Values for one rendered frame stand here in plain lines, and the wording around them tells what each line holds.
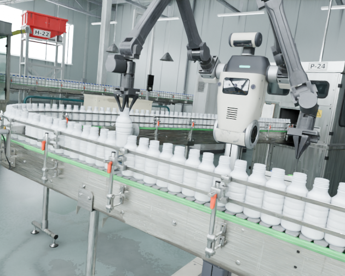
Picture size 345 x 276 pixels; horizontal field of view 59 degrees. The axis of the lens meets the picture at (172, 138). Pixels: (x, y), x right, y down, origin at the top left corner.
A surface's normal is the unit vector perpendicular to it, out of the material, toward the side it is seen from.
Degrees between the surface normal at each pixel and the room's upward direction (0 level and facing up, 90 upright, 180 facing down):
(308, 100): 70
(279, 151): 90
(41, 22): 90
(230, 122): 90
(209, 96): 90
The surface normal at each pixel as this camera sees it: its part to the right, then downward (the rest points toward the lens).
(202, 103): -0.81, 0.00
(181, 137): 0.59, 0.18
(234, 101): -0.58, 0.06
